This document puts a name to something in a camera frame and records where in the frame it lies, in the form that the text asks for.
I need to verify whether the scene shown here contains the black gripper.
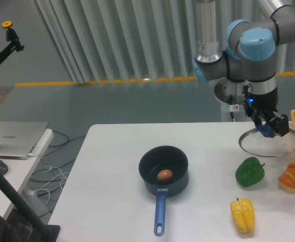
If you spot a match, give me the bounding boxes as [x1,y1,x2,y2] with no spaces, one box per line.
[243,85,289,138]

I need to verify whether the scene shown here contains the glass pot lid blue knob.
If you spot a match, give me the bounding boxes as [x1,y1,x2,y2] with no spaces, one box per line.
[238,128,295,158]

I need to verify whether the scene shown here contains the blue saucepan with handle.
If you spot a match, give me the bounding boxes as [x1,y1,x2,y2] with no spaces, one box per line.
[138,146,189,236]

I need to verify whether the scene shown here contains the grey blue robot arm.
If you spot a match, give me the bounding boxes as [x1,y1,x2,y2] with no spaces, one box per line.
[192,1,295,138]

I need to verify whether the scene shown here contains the green bell pepper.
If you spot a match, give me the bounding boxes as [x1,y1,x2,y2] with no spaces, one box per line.
[235,157,265,187]

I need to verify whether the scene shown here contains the orange croissant bread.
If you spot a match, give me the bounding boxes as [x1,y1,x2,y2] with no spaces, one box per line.
[278,162,295,192]

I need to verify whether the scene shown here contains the yellow bell pepper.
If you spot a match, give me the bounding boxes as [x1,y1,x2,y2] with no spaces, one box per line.
[230,198,255,234]

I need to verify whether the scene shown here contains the brown egg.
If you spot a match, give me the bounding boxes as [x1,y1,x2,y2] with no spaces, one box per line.
[157,169,173,184]

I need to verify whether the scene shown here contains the silver laptop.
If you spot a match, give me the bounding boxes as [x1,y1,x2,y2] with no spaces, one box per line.
[0,121,48,159]

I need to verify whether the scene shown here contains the black tripod pole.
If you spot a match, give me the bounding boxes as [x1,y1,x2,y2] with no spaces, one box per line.
[0,173,60,241]

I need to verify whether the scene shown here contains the white side table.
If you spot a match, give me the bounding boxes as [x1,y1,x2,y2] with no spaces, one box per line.
[0,129,54,219]

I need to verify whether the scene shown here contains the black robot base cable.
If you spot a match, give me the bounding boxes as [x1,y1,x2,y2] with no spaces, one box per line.
[228,95,237,123]

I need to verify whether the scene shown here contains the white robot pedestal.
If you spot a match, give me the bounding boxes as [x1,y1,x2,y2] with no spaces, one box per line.
[214,78,249,122]

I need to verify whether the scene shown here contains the white floor cable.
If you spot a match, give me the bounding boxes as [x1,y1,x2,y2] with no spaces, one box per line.
[34,157,70,210]

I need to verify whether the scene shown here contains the black floor cable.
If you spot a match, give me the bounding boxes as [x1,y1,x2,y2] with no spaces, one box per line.
[29,130,87,217]

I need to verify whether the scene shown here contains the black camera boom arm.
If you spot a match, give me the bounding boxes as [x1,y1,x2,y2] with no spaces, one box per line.
[0,20,25,65]

